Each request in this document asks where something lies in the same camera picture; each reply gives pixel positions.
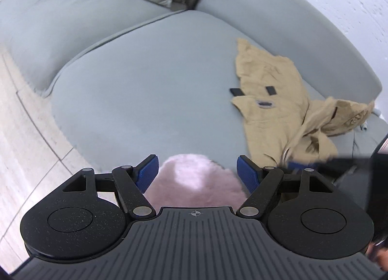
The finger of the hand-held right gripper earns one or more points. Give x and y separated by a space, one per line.
336 165

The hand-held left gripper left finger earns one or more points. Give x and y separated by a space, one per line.
148 172

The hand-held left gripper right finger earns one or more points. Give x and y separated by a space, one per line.
247 174

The khaki pants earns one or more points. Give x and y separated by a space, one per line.
272 110

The pink fluffy clothing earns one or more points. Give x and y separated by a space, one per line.
194 180

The grey fabric sofa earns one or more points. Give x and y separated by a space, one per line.
151 86

